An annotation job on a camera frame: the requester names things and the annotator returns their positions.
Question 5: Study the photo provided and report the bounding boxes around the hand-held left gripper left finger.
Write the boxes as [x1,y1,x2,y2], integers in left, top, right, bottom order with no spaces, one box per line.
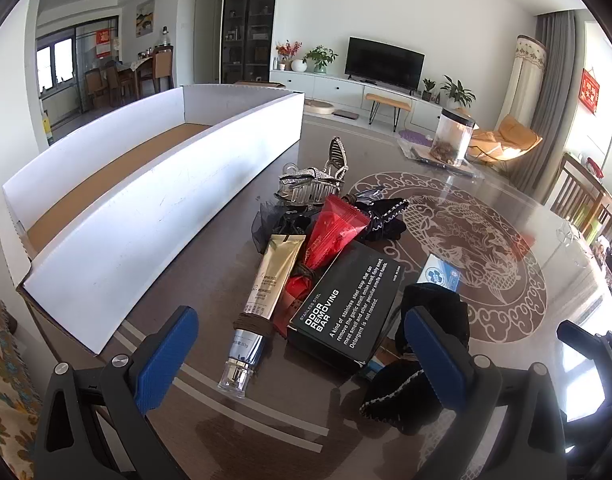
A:
[33,306,199,480]

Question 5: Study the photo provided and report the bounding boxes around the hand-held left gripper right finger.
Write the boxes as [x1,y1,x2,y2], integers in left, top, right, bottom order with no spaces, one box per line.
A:
[403,305,569,480]

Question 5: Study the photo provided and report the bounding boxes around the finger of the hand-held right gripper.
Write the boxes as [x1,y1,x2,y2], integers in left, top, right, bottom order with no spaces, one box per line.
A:
[557,320,611,361]

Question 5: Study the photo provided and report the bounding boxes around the blue and white small box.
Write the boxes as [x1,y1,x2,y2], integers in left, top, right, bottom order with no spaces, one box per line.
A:
[418,254,462,295]

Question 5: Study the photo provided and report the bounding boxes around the black printed box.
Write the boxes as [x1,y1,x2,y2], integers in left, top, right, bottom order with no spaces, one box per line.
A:
[287,241,404,375]

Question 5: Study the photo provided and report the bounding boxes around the white cardboard box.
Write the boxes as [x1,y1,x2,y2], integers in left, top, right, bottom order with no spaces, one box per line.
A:
[0,85,305,356]

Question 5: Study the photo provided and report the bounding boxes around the gold cosmetic tube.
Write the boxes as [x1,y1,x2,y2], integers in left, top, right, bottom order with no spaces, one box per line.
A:
[217,234,307,400]

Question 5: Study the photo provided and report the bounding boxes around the black bow with rhinestone trim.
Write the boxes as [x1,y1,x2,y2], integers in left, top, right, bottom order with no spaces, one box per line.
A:
[356,197,411,243]

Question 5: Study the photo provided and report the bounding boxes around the red foil packet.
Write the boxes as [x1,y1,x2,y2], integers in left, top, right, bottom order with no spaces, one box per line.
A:
[281,194,373,313]

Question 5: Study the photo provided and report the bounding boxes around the black organza scrunchie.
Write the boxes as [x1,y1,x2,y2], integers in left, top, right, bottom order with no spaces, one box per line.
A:
[253,200,317,253]

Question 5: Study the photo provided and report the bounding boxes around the black plastic hair clip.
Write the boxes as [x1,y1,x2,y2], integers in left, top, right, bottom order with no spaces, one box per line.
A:
[278,212,314,236]

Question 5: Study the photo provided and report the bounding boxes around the brown wooden chair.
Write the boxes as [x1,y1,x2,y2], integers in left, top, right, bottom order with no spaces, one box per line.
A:
[550,152,612,241]

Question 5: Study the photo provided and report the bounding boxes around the floral cloth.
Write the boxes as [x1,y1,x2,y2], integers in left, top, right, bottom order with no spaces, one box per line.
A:
[0,260,44,461]

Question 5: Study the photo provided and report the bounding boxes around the rimless glasses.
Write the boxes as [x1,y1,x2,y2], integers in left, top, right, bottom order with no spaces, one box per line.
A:
[343,185,387,208]

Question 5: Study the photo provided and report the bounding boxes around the clear plastic bag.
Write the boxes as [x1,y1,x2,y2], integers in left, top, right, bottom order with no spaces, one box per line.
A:
[397,137,486,178]

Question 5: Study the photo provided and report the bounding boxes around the rhinestone claw hair clip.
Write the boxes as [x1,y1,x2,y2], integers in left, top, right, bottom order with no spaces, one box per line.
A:
[273,162,344,207]

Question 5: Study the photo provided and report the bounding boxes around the yellow lounge chair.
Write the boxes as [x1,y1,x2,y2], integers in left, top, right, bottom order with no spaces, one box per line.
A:
[466,114,544,163]

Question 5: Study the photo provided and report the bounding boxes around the clear jar with black lid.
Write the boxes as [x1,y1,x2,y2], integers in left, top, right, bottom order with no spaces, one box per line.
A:
[428,107,475,167]

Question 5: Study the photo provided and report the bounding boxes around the purple floor mat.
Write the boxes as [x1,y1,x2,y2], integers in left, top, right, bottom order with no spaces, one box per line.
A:
[397,129,434,145]

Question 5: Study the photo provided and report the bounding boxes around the slim rhinestone hair clip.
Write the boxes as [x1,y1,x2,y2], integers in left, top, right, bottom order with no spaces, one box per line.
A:
[324,137,349,181]

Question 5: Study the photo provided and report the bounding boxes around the grey curtain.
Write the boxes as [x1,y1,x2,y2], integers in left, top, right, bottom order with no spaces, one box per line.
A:
[528,10,576,201]

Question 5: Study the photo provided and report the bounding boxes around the wooden bench with metal legs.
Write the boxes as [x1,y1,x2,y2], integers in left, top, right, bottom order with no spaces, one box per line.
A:
[364,92,413,126]

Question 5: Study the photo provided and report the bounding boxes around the covered standing air conditioner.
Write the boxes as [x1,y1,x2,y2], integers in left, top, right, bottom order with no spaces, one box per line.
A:
[496,34,551,133]

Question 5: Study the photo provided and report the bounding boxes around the tall green potted plant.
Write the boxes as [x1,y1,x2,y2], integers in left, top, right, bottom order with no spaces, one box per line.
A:
[440,75,476,111]

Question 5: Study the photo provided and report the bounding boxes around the white television cabinet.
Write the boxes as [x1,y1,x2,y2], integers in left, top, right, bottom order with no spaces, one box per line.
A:
[270,69,486,133]

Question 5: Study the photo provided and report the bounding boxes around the wooden dining chair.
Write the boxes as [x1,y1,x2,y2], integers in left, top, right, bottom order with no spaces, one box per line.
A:
[84,67,111,111]
[137,49,175,97]

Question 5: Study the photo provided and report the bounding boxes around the black television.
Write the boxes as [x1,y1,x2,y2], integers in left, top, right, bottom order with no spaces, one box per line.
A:
[345,36,427,92]

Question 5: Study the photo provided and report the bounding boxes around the leafy green potted plant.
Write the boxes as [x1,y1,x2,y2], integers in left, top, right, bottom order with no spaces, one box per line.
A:
[303,45,339,75]

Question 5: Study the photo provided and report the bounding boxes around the white door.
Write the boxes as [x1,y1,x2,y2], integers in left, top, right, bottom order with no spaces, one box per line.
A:
[193,0,221,86]

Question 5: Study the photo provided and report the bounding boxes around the red flower bouquet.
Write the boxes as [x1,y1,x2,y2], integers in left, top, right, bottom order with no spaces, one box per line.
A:
[275,40,303,70]

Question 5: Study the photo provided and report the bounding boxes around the dark glass display cabinet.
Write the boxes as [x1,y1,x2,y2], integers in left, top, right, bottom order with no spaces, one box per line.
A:
[220,0,281,86]

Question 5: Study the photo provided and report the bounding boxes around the red wall hanging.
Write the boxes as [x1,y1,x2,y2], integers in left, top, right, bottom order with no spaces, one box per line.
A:
[579,67,600,117]

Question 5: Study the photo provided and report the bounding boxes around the framed wall painting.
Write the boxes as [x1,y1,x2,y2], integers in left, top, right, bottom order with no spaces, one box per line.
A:
[136,0,157,38]

